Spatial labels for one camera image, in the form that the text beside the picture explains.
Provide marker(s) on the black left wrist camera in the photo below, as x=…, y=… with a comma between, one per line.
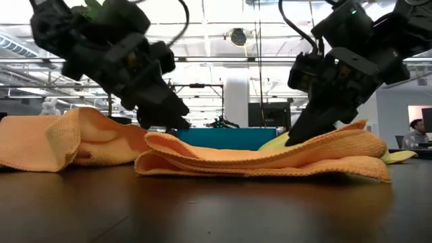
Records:
x=163, y=57

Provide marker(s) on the black ceiling camera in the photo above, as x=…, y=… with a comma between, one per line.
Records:
x=238, y=37

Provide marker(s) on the white robot figure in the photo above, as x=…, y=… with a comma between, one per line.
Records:
x=50, y=106

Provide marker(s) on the black computer monitor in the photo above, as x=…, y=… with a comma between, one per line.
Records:
x=270, y=114

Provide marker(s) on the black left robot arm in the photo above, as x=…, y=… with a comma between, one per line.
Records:
x=60, y=30

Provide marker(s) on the teal plastic bin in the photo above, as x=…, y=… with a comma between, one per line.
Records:
x=226, y=139

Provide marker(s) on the yellow microfiber towel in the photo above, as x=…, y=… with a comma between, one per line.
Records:
x=275, y=145

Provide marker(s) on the black metal rig frame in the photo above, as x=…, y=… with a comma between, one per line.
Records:
x=196, y=85

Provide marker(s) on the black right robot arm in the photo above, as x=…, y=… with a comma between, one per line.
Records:
x=405, y=27

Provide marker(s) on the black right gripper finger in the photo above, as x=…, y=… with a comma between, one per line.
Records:
x=328, y=123
x=305, y=128

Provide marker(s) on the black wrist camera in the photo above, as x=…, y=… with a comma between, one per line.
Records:
x=303, y=72
x=163, y=57

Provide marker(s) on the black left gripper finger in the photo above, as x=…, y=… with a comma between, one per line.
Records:
x=148, y=119
x=175, y=114

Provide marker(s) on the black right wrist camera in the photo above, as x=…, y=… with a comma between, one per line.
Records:
x=303, y=72

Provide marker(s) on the dark wall screen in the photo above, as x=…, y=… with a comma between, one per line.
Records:
x=427, y=119

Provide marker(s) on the white building column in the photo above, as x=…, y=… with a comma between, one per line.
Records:
x=236, y=98

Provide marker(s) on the person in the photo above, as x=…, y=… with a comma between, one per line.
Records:
x=415, y=136

